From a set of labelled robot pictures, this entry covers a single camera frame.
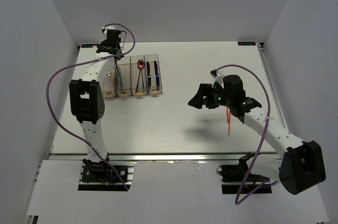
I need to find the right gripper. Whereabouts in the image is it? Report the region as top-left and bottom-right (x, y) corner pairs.
(188, 84), (232, 110)

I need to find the orange chopstick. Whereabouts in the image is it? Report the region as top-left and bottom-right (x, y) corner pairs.
(227, 107), (230, 124)
(228, 112), (231, 135)

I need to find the iridescent rainbow spoon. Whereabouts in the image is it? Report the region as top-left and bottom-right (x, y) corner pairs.
(136, 59), (145, 93)

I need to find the iridescent blue knife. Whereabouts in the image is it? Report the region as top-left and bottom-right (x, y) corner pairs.
(154, 61), (160, 92)

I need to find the black knife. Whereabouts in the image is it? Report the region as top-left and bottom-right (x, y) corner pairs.
(146, 61), (152, 94)

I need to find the fork with pink handle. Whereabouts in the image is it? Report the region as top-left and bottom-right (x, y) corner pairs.
(105, 71), (112, 88)

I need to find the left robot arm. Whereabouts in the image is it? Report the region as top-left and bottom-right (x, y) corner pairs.
(69, 27), (124, 181)

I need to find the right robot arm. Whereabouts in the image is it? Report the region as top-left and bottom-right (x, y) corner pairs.
(188, 74), (326, 195)

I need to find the smoky clear container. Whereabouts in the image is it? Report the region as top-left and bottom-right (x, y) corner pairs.
(101, 63), (117, 99)
(116, 57), (132, 97)
(144, 54), (162, 95)
(130, 55), (147, 96)

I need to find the blue label sticker left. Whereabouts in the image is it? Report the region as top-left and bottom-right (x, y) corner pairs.
(81, 43), (99, 49)

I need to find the blue label sticker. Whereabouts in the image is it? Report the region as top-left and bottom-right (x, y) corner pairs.
(237, 41), (256, 46)
(81, 43), (99, 49)

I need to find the blue label sticker right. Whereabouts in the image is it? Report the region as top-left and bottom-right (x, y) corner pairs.
(237, 41), (256, 46)

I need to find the white front panel board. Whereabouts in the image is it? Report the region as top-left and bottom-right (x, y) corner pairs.
(27, 161), (328, 223)

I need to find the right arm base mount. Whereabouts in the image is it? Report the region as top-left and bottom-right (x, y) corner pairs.
(215, 152), (272, 194)

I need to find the aluminium table edge rail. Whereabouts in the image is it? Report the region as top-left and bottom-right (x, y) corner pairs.
(48, 152), (281, 162)

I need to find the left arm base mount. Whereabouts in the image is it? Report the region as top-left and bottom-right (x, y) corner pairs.
(78, 160), (134, 192)

